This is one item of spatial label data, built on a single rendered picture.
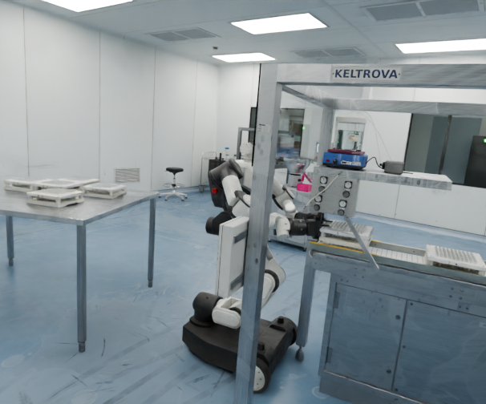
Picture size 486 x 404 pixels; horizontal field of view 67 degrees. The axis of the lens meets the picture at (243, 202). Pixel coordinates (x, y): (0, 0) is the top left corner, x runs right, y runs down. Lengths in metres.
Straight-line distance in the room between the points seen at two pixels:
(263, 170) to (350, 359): 1.32
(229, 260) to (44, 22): 5.64
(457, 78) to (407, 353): 1.43
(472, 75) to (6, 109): 5.71
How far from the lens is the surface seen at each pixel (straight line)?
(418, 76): 1.20
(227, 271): 1.28
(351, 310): 2.12
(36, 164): 6.36
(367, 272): 1.98
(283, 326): 2.53
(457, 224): 7.07
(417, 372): 2.24
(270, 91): 1.27
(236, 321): 2.37
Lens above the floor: 1.43
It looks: 11 degrees down
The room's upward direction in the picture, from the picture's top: 5 degrees clockwise
